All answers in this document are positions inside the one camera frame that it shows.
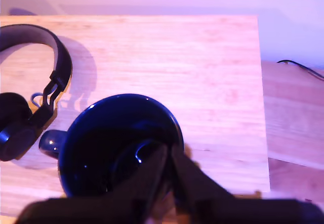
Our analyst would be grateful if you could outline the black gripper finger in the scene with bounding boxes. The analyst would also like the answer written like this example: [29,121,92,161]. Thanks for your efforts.
[110,144,169,217]
[171,144,236,210]

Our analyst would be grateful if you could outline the dark blue coffee mug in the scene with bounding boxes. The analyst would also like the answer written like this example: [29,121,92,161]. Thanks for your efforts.
[38,93,185,205]

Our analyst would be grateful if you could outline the light wooden shelf board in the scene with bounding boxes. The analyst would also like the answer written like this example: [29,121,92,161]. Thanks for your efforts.
[0,15,271,217]

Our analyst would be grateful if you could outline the black headphones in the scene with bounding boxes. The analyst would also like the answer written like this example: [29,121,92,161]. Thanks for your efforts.
[0,23,73,162]

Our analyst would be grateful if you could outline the black security camera cable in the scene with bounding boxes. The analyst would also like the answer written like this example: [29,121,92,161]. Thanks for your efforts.
[276,59,324,81]

